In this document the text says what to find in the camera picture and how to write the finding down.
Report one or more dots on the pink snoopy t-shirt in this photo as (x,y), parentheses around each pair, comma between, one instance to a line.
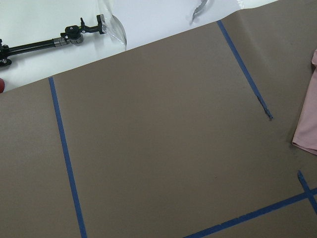
(305,136)

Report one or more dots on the clear plastic bag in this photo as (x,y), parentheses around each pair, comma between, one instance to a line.
(110,23)

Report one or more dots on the red cylinder bottle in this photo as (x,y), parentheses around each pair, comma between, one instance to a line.
(2,85)

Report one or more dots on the metal grabber stick green handle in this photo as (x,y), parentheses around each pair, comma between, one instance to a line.
(200,10)

